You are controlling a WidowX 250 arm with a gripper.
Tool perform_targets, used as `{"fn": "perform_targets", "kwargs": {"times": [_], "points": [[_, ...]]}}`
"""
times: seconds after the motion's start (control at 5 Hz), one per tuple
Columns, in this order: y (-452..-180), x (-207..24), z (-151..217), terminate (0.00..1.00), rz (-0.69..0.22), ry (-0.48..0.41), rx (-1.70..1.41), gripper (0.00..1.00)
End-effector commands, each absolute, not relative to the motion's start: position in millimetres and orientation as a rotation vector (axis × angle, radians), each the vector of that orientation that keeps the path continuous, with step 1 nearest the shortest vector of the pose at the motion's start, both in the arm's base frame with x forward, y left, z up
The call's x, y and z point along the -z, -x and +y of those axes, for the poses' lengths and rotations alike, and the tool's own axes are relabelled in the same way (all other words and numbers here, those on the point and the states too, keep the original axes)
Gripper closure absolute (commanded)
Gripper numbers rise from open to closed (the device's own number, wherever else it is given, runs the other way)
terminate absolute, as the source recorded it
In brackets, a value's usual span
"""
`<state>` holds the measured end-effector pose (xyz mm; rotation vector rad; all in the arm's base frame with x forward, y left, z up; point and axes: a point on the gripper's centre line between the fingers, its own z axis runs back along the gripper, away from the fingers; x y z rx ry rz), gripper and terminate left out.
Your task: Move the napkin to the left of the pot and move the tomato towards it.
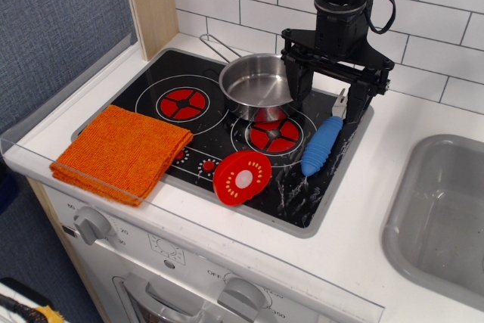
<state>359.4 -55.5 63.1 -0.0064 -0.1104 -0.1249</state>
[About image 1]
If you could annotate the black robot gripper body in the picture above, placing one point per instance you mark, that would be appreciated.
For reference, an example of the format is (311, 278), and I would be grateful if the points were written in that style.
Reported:
(338, 46)

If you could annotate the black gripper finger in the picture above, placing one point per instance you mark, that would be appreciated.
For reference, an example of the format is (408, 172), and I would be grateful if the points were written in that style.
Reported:
(359, 97)
(299, 81)

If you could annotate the stainless steel pot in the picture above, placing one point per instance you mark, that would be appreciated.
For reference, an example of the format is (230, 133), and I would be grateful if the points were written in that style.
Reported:
(255, 88)

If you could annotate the orange napkin cloth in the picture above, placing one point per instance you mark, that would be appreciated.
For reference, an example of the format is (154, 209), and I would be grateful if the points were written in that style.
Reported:
(121, 155)

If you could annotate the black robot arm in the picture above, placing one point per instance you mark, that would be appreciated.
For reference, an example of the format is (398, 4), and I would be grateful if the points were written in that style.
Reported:
(338, 47)

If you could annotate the red toy tomato half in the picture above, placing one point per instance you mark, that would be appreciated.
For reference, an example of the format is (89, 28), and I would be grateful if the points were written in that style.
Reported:
(241, 176)

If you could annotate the black toy stovetop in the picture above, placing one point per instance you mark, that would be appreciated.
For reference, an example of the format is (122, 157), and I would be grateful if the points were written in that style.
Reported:
(183, 89)

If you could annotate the grey sink basin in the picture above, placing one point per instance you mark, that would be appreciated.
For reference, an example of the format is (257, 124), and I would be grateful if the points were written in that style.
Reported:
(434, 233)

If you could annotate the light wooden side panel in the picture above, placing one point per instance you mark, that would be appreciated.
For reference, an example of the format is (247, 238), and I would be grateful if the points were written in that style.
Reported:
(156, 24)

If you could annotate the grey right oven knob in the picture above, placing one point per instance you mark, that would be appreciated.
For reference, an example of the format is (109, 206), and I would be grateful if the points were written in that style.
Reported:
(242, 298)

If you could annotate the grey oven knob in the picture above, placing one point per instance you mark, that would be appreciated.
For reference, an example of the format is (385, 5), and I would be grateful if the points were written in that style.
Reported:
(242, 298)
(91, 225)

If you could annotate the white toy oven front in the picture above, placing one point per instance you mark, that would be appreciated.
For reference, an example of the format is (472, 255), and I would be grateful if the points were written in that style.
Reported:
(138, 276)

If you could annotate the grey left oven knob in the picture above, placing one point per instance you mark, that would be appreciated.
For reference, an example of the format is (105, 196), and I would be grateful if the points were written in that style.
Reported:
(91, 225)

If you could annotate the yellow cloth at corner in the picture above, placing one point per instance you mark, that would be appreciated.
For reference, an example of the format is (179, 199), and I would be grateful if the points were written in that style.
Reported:
(45, 314)

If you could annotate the blue handled toy fork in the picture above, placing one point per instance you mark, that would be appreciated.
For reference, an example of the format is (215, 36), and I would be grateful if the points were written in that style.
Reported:
(319, 147)

